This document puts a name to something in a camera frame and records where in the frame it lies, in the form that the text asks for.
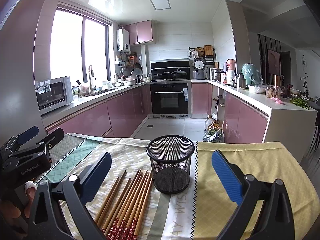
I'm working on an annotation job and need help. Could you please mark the bamboo chopstick red end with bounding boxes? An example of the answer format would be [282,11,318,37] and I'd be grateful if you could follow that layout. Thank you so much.
[94,170,126,227]
[101,170,141,236]
[107,171,147,239]
[105,171,143,237]
[98,173,128,229]
[127,177,152,239]
[115,171,149,239]
[121,171,151,239]

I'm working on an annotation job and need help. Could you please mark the large kitchen window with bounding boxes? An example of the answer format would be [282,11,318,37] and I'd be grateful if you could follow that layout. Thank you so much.
[50,9,111,85]

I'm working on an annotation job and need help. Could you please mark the left hand with bandage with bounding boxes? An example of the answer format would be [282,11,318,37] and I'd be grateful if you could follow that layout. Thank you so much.
[1,181,37,225]

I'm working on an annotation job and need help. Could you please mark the yellow cloth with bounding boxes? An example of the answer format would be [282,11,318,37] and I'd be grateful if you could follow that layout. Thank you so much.
[193,142,319,239]

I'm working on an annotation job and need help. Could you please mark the white microwave oven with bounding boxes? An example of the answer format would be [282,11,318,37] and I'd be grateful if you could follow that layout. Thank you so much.
[35,76,73,115]

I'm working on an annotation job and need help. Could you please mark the bag of vegetables on floor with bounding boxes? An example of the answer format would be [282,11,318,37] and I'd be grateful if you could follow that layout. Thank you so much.
[203,115,225,143]

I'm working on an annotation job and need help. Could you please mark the pink right base cabinets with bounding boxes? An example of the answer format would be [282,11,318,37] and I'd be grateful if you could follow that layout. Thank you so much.
[191,81,268,144]

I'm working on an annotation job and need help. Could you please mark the pink base cabinets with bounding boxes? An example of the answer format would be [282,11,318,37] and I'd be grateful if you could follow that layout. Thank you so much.
[42,82,151,138]
[191,81,268,144]

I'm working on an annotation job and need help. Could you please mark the chrome sink faucet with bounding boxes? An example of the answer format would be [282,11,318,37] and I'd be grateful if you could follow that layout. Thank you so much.
[88,65,94,94]

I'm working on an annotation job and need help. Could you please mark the pink left base cabinets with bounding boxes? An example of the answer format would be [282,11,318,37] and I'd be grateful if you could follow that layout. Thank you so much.
[42,82,151,138]

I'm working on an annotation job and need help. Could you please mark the black mesh utensil cup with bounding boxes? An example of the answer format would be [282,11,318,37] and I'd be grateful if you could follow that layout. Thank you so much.
[146,135,195,195]

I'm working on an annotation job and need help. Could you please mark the patterned beige green tablecloth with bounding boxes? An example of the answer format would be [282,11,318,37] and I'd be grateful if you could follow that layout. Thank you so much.
[29,133,197,239]

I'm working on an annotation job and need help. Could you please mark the black built-in oven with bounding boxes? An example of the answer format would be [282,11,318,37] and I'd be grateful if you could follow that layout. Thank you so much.
[150,81,191,118]

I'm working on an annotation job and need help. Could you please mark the green herbs on counter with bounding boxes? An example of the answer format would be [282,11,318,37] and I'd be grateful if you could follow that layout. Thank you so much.
[290,97,309,109]

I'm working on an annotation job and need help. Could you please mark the green wrapped bundle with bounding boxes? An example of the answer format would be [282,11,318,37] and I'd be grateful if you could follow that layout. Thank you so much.
[241,63,263,86]

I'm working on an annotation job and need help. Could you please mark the round steel pot lid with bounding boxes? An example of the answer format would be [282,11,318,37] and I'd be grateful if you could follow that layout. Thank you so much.
[130,68,143,83]

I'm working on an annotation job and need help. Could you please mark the steel stock pot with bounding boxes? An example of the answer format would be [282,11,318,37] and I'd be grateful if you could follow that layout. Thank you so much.
[210,68,223,81]

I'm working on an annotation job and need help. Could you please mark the pink thermos jug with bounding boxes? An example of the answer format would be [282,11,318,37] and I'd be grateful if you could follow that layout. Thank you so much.
[226,59,236,85]

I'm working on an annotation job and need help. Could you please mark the black wok with lid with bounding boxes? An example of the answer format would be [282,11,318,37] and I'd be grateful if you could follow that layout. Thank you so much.
[163,68,187,79]

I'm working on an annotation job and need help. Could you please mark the white rice cooker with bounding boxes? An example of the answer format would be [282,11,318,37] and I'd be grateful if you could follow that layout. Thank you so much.
[193,58,206,80]

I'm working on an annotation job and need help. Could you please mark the black range hood stove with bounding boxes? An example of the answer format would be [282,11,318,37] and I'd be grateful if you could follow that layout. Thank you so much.
[150,59,190,81]

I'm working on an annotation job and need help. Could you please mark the pink upper cabinet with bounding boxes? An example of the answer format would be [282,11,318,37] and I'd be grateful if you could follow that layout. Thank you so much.
[124,20,154,45]

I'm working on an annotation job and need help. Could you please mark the ceiling light panel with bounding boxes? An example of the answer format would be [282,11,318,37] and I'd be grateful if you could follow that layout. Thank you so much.
[150,0,171,10]

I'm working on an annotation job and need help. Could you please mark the white wall water heater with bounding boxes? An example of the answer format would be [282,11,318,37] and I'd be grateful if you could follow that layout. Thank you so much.
[117,28,130,52]

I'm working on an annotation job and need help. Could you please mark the wall rack with boards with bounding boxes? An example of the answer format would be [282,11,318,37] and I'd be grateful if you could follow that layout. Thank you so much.
[188,45,216,66]

